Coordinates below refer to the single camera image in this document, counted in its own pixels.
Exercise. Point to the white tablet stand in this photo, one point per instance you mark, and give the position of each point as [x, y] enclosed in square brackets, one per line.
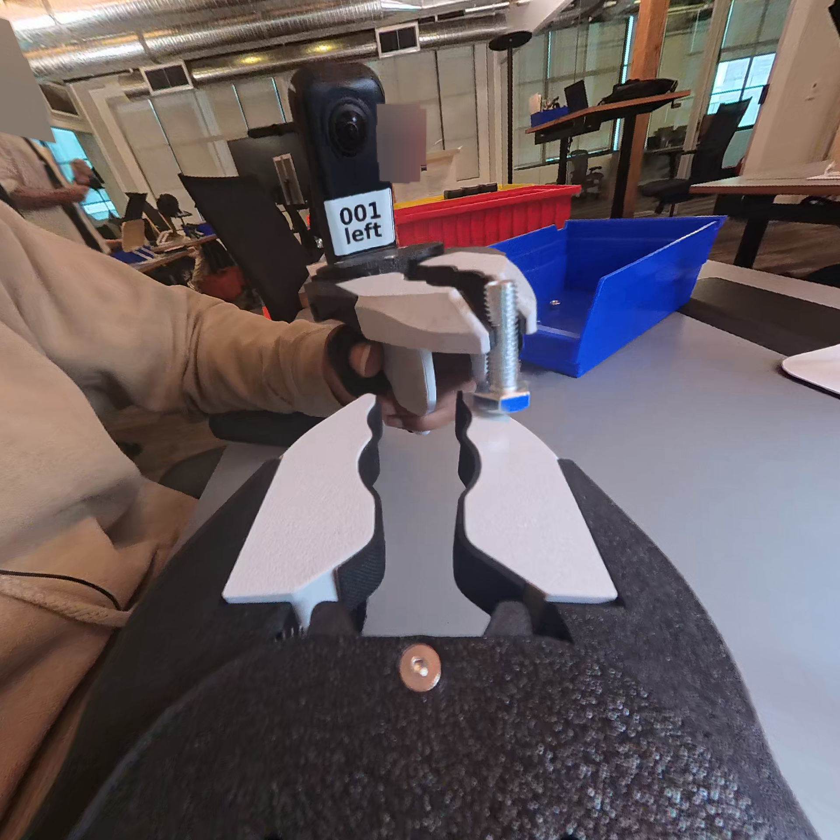
[817, 368]

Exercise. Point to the person's beige hoodie torso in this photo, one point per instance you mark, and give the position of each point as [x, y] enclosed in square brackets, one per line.
[66, 525]

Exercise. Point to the blue plastic bin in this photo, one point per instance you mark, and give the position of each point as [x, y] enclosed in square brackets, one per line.
[630, 302]

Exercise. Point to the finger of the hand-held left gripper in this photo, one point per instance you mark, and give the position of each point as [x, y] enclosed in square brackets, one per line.
[420, 322]
[505, 269]

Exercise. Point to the black computer monitor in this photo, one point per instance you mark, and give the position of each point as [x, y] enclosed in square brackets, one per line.
[269, 158]

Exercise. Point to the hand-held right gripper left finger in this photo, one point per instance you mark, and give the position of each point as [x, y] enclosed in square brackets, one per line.
[309, 519]

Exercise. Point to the person's left hand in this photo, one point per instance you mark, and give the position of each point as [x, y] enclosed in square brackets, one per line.
[453, 381]

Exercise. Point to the red plastic bin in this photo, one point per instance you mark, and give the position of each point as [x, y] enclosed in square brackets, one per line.
[486, 217]

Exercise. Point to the small blue bin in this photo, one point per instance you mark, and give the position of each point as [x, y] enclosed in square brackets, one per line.
[549, 116]

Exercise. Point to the person's left forearm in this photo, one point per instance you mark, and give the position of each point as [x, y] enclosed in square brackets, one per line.
[250, 355]

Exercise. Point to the wooden standing desk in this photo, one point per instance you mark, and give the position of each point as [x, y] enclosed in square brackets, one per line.
[604, 108]

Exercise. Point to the black floor lamp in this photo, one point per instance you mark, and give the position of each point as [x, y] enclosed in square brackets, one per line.
[509, 40]

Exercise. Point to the silver threaded bolt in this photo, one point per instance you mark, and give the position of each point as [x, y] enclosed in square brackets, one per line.
[504, 328]

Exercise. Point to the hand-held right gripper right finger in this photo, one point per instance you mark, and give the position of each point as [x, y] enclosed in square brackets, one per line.
[532, 519]

